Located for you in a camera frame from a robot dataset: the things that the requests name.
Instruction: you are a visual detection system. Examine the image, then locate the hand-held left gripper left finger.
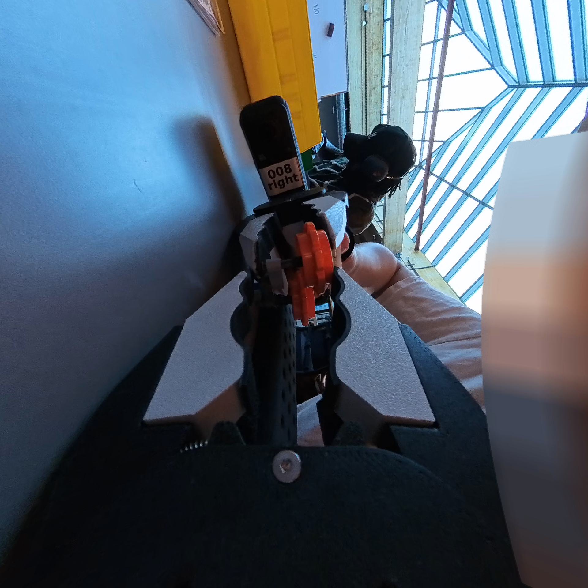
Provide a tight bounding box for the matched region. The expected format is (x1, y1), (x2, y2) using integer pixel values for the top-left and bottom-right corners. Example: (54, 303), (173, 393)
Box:
(144, 271), (254, 428)

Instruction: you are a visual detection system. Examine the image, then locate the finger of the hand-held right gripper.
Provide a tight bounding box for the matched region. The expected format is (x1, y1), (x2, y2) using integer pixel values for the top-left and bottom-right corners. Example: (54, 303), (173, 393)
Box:
(314, 190), (352, 252)
(239, 216), (279, 277)

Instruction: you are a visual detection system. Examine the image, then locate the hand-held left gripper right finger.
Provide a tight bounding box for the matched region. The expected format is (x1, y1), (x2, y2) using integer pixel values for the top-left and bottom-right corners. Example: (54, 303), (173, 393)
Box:
(327, 268), (435, 428)

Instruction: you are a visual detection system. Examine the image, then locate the black assembly with orange knobs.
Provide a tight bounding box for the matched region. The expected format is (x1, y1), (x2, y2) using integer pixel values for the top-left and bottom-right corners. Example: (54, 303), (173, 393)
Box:
(250, 222), (334, 447)

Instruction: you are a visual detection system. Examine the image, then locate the person's right forearm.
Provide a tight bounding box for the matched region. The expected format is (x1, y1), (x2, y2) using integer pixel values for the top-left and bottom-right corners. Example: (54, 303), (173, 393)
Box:
(373, 269), (488, 409)

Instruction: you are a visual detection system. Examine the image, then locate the person's right hand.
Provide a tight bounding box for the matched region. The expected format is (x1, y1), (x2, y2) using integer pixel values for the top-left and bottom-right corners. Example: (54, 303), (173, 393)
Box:
(341, 242), (400, 298)

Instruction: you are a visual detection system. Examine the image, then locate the yellow plastic panel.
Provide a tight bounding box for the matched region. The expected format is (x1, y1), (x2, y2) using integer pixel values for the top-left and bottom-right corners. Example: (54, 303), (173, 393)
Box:
(228, 0), (321, 150)

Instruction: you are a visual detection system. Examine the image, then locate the whiteboard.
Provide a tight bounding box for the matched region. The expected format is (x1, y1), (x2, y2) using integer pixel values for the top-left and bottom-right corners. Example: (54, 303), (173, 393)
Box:
(308, 0), (350, 98)

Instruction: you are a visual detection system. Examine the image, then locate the wooden pillar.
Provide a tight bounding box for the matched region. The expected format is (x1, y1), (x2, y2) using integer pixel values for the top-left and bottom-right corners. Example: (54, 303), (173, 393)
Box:
(383, 0), (426, 254)

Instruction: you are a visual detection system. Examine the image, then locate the red metal pole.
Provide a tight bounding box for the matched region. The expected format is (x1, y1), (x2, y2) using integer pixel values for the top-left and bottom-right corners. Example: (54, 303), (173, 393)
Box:
(414, 0), (457, 251)

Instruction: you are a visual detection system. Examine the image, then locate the large glass window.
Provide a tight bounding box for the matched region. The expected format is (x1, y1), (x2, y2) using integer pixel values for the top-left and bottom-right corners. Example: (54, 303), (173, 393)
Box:
(381, 0), (588, 315)

